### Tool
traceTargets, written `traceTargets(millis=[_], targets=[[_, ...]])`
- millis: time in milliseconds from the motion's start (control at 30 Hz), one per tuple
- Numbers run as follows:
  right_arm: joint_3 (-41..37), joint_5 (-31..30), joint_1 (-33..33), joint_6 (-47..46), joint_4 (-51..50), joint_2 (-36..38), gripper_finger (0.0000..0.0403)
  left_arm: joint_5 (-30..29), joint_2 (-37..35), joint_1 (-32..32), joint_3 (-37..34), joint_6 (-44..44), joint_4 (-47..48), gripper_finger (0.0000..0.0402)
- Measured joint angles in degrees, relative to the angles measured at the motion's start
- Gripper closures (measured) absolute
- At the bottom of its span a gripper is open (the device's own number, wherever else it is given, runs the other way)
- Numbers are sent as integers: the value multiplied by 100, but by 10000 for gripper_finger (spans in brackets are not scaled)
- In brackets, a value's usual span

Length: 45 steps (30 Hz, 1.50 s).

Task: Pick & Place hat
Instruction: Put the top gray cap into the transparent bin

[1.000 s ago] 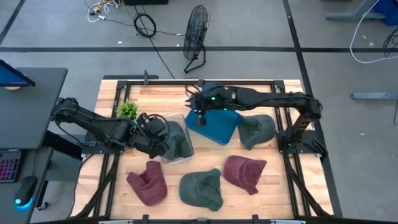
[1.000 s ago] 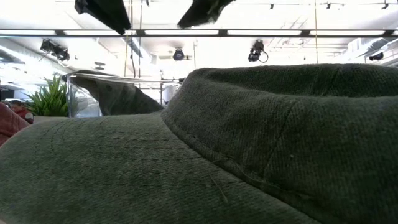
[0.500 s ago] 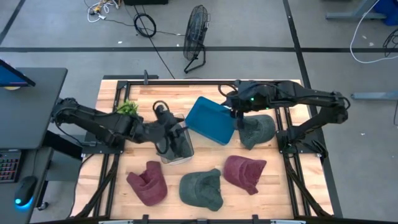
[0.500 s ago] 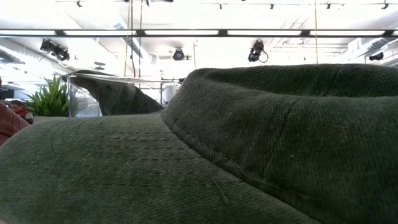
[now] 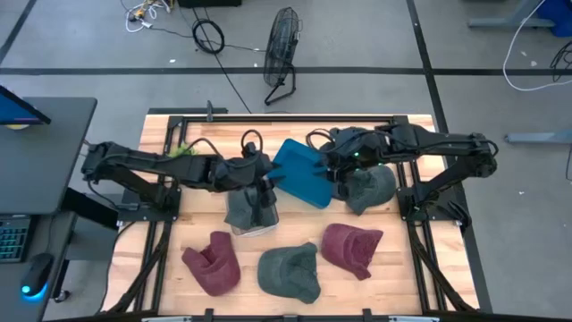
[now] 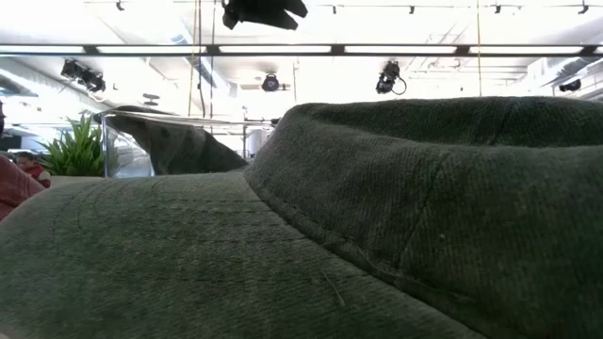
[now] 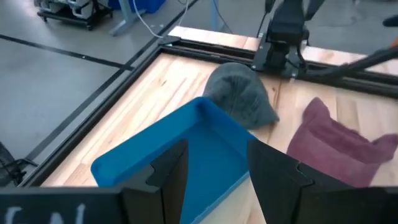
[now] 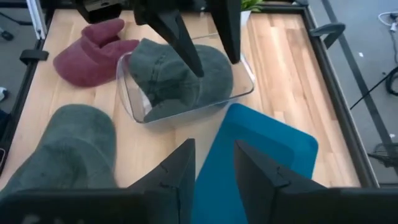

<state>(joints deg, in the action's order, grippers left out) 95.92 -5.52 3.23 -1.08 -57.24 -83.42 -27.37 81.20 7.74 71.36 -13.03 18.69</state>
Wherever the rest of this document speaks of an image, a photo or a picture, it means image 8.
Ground maroon corduroy cap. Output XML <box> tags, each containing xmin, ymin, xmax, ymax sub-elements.
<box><xmin>52</xmin><ymin>17</ymin><xmax>140</xmax><ymax>88</ymax></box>

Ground white aluminium post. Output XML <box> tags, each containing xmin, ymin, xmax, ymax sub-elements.
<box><xmin>26</xmin><ymin>0</ymin><xmax>48</xmax><ymax>40</ymax></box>

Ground blue plastic bin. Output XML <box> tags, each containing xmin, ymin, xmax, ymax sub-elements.
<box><xmin>191</xmin><ymin>103</ymin><xmax>320</xmax><ymax>224</ymax></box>

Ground green spiky potted plant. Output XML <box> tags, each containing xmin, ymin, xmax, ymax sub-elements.
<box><xmin>241</xmin><ymin>0</ymin><xmax>265</xmax><ymax>13</ymax></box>

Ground black rail clamp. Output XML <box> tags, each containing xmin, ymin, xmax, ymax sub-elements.
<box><xmin>309</xmin><ymin>22</ymin><xmax>346</xmax><ymax>50</ymax></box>
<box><xmin>19</xmin><ymin>49</ymin><xmax>50</xmax><ymax>65</ymax></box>

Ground white floor cable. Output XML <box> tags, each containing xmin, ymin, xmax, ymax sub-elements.
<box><xmin>377</xmin><ymin>11</ymin><xmax>398</xmax><ymax>34</ymax></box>

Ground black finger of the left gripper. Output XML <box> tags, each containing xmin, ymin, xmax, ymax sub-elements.
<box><xmin>132</xmin><ymin>0</ymin><xmax>205</xmax><ymax>78</ymax></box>
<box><xmin>206</xmin><ymin>0</ymin><xmax>243</xmax><ymax>65</ymax></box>

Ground clear plastic bin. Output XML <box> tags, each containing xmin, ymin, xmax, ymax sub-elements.
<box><xmin>115</xmin><ymin>32</ymin><xmax>256</xmax><ymax>124</ymax></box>

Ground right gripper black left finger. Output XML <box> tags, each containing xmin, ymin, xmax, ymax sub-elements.
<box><xmin>129</xmin><ymin>138</ymin><xmax>197</xmax><ymax>224</ymax></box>

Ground black floor cable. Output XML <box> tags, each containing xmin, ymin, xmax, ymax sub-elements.
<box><xmin>384</xmin><ymin>67</ymin><xmax>398</xmax><ymax>96</ymax></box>

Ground green corduroy cap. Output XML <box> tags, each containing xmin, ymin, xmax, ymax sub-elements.
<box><xmin>127</xmin><ymin>37</ymin><xmax>234</xmax><ymax>123</ymax></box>
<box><xmin>0</xmin><ymin>104</ymin><xmax>118</xmax><ymax>200</ymax></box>

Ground white plant pot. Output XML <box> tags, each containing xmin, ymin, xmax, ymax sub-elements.
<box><xmin>239</xmin><ymin>10</ymin><xmax>252</xmax><ymax>29</ymax></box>

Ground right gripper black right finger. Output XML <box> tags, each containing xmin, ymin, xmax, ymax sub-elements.
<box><xmin>233</xmin><ymin>139</ymin><xmax>328</xmax><ymax>224</ymax></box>

